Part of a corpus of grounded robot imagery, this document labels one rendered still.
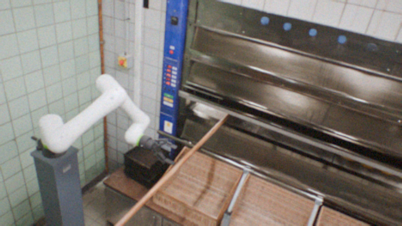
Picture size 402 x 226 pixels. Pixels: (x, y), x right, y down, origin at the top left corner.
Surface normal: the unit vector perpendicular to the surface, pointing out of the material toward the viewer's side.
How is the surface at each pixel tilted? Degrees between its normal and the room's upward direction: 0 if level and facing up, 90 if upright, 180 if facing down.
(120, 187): 0
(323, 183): 70
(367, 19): 90
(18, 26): 90
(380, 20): 90
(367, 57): 90
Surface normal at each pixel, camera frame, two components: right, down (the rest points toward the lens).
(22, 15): 0.88, 0.33
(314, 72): -0.41, 0.08
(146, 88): -0.48, 0.40
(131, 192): 0.11, -0.86
